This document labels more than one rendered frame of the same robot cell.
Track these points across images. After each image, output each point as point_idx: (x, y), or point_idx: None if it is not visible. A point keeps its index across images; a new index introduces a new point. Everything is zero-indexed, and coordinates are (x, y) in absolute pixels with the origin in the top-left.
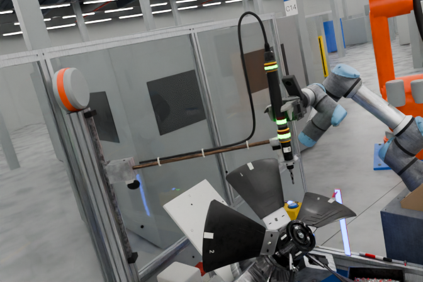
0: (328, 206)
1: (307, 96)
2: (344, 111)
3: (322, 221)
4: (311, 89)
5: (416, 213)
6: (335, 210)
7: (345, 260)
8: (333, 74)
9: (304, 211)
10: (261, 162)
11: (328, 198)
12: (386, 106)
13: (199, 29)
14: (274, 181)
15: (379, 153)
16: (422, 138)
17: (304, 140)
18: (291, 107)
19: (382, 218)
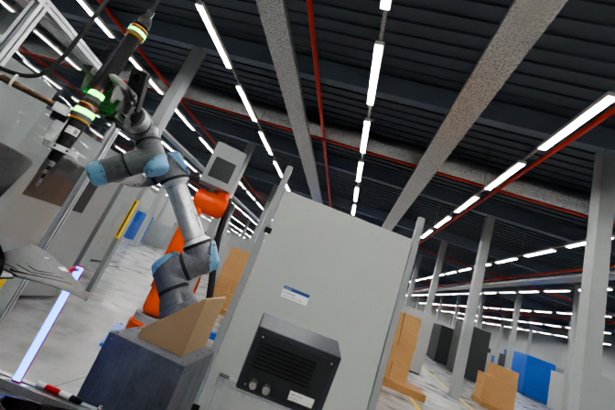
0: (54, 270)
1: (143, 114)
2: (167, 165)
3: (30, 275)
4: (150, 119)
5: (152, 347)
6: (61, 278)
7: (1, 392)
8: (167, 155)
9: (8, 256)
10: (4, 146)
11: (61, 265)
12: (195, 214)
13: (54, 14)
14: (1, 176)
15: (156, 262)
16: (207, 262)
17: (93, 168)
18: (124, 88)
19: (105, 342)
